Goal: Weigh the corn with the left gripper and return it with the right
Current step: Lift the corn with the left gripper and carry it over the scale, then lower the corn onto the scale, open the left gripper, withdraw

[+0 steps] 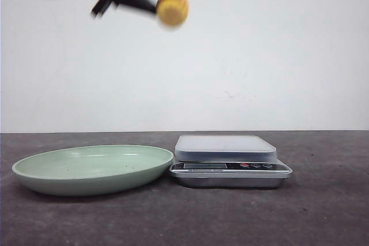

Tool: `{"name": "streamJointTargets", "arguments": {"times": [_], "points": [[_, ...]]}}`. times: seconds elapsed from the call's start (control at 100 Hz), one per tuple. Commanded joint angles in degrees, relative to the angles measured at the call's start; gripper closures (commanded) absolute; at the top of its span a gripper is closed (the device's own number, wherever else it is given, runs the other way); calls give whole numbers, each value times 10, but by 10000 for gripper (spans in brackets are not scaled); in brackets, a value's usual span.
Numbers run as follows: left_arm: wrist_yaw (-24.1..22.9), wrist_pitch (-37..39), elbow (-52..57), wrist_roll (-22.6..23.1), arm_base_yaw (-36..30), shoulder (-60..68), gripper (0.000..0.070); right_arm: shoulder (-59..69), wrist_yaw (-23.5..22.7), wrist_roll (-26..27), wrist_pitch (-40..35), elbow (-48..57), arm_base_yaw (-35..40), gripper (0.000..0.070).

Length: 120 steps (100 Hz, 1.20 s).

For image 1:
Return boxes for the silver digital kitchen scale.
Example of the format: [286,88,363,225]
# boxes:
[169,135,293,188]

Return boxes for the green round plate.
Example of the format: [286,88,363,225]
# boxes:
[12,145,174,196]

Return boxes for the yellow corn cob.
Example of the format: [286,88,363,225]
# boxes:
[156,0,189,27]

